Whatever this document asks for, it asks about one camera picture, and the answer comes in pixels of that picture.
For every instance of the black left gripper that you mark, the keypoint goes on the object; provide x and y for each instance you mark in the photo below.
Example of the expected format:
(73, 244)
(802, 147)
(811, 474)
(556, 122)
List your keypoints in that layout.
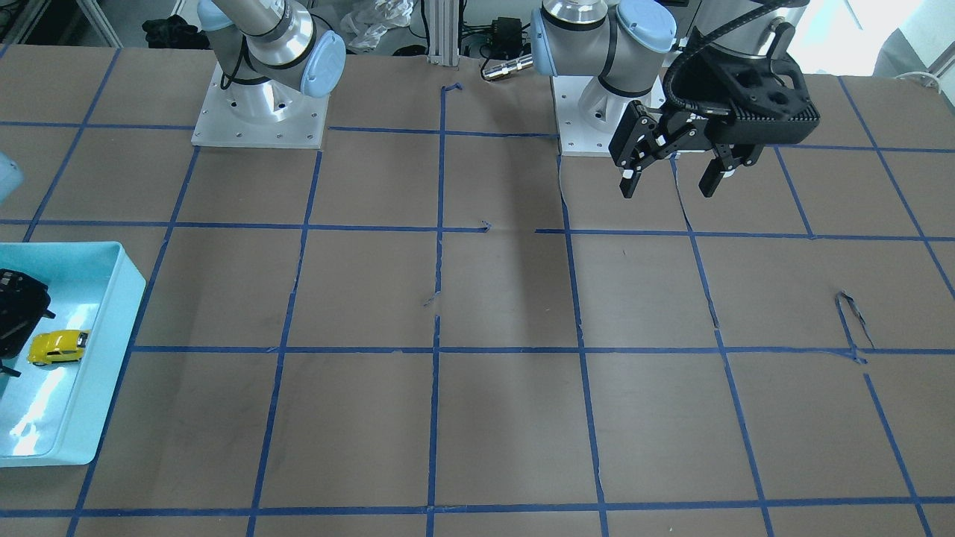
(702, 95)

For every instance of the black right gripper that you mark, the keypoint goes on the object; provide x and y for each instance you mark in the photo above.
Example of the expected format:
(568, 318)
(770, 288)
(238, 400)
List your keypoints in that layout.
(6, 317)

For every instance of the yellow toy beetle car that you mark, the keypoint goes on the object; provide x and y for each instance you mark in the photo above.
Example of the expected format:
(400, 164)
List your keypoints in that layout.
(60, 346)

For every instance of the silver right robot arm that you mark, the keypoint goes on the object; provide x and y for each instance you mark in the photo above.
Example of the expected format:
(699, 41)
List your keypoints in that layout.
(278, 63)

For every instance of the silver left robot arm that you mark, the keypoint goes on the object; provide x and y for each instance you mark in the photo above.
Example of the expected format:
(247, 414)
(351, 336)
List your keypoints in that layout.
(630, 45)

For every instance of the teal plastic bin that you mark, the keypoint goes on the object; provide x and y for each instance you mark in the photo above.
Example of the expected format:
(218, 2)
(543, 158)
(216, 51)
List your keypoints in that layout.
(55, 414)

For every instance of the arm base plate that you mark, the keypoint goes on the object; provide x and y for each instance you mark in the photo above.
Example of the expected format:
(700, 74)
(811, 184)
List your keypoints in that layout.
(266, 115)
(587, 115)

